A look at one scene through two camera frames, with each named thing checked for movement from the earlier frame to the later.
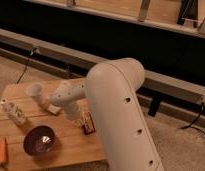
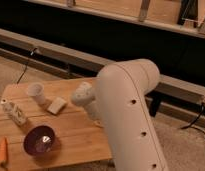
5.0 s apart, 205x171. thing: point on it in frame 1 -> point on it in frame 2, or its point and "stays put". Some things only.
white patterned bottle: (13, 110) stays put
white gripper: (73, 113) -> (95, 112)
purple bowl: (39, 141) stays put
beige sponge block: (53, 109) stays put
